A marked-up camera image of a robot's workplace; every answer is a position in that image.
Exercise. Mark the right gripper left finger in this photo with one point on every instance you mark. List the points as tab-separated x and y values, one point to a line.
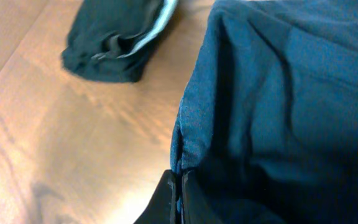
161	208

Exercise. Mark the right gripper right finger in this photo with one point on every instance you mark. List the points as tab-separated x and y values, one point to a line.
195	208

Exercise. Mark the navy blue shorts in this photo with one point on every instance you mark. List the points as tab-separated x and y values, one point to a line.
269	118

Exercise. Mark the black folded shorts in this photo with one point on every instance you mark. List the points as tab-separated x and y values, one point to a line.
112	40

